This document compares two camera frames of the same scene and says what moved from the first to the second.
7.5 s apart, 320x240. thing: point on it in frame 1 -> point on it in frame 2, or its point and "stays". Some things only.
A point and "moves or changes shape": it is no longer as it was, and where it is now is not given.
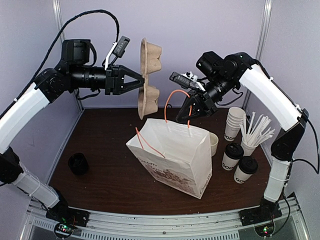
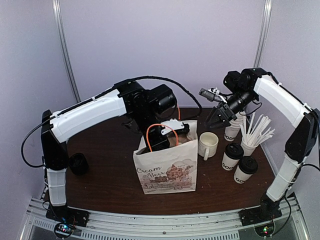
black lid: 248,165 stays
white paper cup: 240,176 stays
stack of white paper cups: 235,118 stays
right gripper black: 202,103 -> 224,112
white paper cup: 228,163 stays
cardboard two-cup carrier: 148,96 -> 182,138
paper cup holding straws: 247,151 stays
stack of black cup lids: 78,164 stays
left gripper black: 114,79 -> 160,144
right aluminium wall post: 262,41 stays
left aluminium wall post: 57,11 stays
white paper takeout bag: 178,155 moves or changes shape
